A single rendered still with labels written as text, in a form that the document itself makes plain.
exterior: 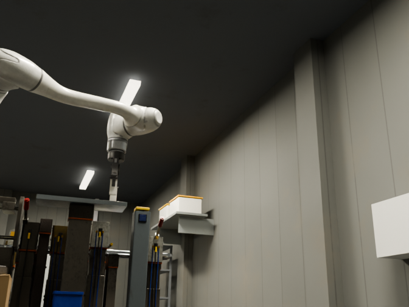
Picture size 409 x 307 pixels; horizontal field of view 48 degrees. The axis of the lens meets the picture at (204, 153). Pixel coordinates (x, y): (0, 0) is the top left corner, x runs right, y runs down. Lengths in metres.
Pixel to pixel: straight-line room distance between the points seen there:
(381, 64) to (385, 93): 0.25
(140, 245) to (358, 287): 2.11
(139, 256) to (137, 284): 0.12
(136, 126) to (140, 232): 0.46
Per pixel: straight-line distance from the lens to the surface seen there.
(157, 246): 2.19
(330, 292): 3.79
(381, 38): 3.89
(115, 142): 2.08
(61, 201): 2.00
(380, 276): 3.53
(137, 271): 1.99
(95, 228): 2.15
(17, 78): 1.82
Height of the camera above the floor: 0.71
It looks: 20 degrees up
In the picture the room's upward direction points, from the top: 1 degrees clockwise
